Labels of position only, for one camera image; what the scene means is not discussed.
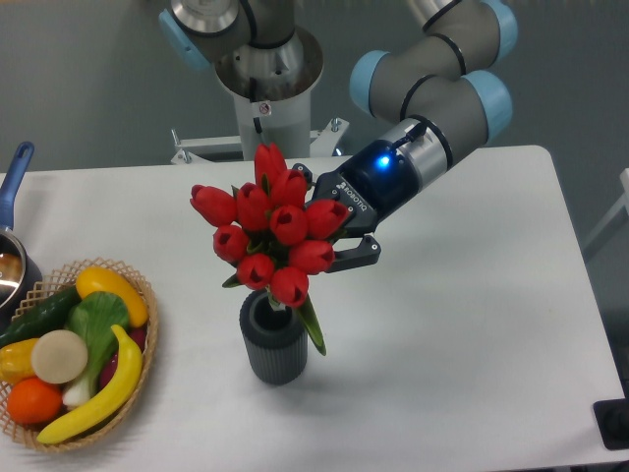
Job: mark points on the yellow banana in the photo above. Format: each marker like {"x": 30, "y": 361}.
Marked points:
{"x": 105, "y": 403}

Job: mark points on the beige round disc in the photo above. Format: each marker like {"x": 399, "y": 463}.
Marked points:
{"x": 59, "y": 356}

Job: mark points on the yellow bell pepper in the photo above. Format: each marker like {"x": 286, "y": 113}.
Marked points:
{"x": 15, "y": 361}

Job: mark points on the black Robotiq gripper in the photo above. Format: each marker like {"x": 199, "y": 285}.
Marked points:
{"x": 363, "y": 192}

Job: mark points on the woven wicker basket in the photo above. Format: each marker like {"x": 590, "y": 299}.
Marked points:
{"x": 58, "y": 279}

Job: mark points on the yellow squash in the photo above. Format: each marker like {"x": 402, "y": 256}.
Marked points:
{"x": 100, "y": 279}

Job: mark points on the dark red vegetable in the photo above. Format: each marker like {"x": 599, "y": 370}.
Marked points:
{"x": 138, "y": 335}

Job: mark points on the green cucumber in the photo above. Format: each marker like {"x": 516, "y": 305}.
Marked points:
{"x": 48, "y": 315}

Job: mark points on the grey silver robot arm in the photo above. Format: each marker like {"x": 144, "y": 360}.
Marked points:
{"x": 440, "y": 98}

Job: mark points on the orange fruit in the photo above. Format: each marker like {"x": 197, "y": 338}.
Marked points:
{"x": 33, "y": 401}

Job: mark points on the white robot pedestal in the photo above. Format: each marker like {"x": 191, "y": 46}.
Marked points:
{"x": 286, "y": 123}

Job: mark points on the white frame at right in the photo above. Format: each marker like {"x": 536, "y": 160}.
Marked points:
{"x": 611, "y": 222}

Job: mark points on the red tulip bouquet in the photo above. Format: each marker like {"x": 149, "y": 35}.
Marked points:
{"x": 271, "y": 236}

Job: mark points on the blue handled saucepan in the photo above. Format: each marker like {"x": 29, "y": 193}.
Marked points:
{"x": 19, "y": 273}

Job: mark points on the dark grey ribbed vase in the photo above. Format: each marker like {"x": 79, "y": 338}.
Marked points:
{"x": 276, "y": 341}

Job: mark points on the black device at edge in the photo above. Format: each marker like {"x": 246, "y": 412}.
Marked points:
{"x": 612, "y": 419}

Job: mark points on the green bok choy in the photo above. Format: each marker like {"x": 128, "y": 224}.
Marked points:
{"x": 91, "y": 321}

